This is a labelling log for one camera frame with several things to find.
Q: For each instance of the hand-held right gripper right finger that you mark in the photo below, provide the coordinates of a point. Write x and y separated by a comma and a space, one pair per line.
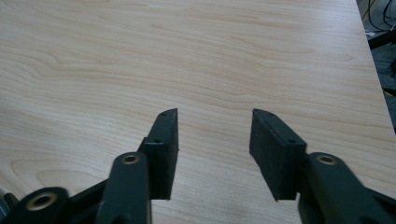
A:
274, 158

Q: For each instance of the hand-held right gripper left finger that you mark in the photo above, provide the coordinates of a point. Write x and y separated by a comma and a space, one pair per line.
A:
162, 155

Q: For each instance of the black metal frame strut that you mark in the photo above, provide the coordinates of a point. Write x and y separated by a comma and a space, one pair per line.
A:
382, 39

